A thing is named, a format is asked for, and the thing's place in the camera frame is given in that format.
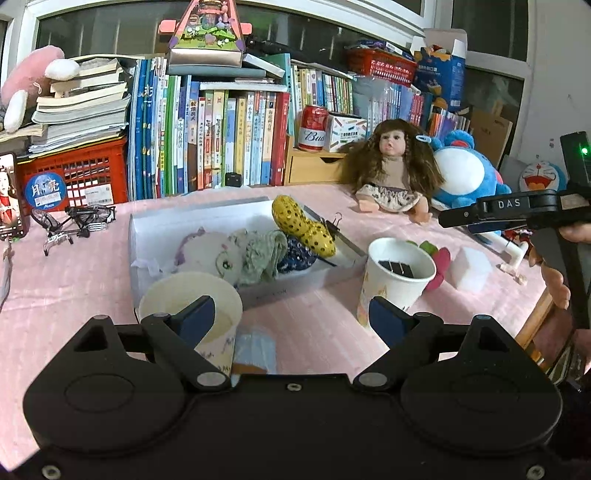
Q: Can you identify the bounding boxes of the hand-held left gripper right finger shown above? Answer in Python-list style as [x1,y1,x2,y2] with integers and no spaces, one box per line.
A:
[352,296,529,392]

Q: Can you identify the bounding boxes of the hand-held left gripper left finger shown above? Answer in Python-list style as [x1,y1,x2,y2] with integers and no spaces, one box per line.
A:
[65,295,232,393]

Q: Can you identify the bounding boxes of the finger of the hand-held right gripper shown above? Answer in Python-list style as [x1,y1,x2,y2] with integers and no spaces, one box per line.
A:
[467,219,532,235]
[438,199,483,229]

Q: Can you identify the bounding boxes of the white paper cup zigzag scribbles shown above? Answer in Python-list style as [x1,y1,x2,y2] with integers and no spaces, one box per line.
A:
[139,272,244,376]

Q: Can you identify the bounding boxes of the white paper cup black lettering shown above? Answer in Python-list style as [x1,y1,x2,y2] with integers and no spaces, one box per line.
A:
[358,237,437,329]

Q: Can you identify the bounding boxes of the white plush toy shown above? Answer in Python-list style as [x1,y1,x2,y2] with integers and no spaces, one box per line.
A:
[198,232,246,285]

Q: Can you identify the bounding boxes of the green floral cloth pouch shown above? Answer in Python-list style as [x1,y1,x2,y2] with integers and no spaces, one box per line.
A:
[240,229,289,285]

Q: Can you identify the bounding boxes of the white cardboard box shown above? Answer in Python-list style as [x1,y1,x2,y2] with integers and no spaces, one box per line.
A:
[128,198,370,311]

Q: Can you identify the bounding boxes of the navy floral drawstring pouch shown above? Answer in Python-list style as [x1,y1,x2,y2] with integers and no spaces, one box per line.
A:
[277,237,319,276]

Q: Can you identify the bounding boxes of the person's right hand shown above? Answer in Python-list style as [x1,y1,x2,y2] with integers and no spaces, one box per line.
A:
[529,224,591,310]

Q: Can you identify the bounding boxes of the white plastic bar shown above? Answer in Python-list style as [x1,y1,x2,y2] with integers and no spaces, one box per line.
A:
[478,231,535,267]

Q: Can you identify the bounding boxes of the blue cartoon cat plush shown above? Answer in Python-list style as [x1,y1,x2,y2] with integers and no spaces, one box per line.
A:
[519,159,568,193]

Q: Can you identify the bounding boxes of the blue plush toy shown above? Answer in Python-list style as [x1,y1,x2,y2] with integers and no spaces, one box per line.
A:
[429,130,512,211]

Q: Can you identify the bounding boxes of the white foam block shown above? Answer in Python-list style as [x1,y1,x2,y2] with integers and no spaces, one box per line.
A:
[450,247,491,293]

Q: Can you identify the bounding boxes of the pink stuffed heart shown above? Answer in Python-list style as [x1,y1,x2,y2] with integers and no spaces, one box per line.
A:
[424,248,451,292]

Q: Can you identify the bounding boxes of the blue plastic packet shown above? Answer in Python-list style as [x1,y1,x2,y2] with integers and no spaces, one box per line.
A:
[232,327,278,376]

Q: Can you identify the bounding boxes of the long-haired doll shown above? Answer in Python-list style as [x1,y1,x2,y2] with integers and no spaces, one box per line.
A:
[339,119,445,225]

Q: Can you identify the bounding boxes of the brown cardboard sheet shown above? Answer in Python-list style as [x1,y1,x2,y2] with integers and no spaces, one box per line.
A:
[468,108,513,169]

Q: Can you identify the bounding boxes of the pink striped tablecloth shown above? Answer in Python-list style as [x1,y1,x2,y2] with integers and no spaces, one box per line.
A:
[0,185,555,416]

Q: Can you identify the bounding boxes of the row of slim books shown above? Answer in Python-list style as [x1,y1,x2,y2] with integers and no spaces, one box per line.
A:
[288,65,472,140]

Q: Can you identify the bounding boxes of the small printed white box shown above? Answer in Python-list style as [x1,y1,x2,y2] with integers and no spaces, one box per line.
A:
[323,113,369,153]

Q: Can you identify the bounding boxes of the blue cardboard box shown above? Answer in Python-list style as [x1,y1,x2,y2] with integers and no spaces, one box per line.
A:
[413,39,468,112]

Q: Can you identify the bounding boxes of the miniature black bicycle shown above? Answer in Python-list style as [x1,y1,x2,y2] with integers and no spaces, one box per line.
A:
[31,205,116,234]

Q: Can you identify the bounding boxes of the wooden desktop drawer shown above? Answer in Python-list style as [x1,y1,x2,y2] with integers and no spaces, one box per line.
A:
[283,135,352,186]

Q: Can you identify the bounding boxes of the red plastic basket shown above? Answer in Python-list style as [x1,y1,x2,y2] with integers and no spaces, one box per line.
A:
[346,45,419,86]

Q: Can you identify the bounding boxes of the red beer can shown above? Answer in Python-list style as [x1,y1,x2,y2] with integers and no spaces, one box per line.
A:
[298,104,330,153]

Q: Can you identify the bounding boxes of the row of upright books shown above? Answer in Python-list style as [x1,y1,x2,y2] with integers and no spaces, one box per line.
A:
[127,58,293,202]

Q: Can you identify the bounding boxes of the red plastic crate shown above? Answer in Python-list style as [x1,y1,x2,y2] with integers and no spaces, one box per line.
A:
[16,136,129,211]

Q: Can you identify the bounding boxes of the round blue sticker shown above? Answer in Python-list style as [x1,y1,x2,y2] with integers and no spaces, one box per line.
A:
[24,173,68,211]

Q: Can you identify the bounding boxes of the stack of books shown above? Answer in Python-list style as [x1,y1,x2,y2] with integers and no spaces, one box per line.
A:
[28,54,133,158]

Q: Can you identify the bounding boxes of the pink toy house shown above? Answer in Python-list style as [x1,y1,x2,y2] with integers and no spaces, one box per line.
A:
[159,0,256,77]

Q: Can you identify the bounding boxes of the pink plush rabbit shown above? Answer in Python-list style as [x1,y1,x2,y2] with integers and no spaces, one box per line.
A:
[0,45,80,133]

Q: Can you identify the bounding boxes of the clear frame glasses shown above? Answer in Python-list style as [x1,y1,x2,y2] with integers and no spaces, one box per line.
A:
[43,230,75,257]

